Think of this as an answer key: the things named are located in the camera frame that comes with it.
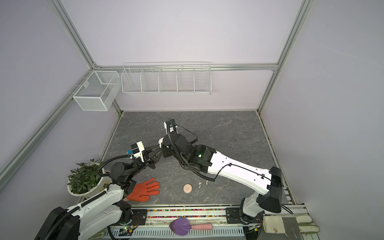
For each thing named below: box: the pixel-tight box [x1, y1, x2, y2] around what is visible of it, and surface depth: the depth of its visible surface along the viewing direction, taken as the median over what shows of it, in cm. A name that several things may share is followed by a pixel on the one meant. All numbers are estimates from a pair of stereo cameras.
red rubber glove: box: [126, 178, 160, 202], surface depth 82 cm
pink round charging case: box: [183, 183, 193, 194], surface depth 83 cm
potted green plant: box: [67, 158, 112, 197], surface depth 71 cm
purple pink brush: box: [169, 218, 213, 236], surface depth 71 cm
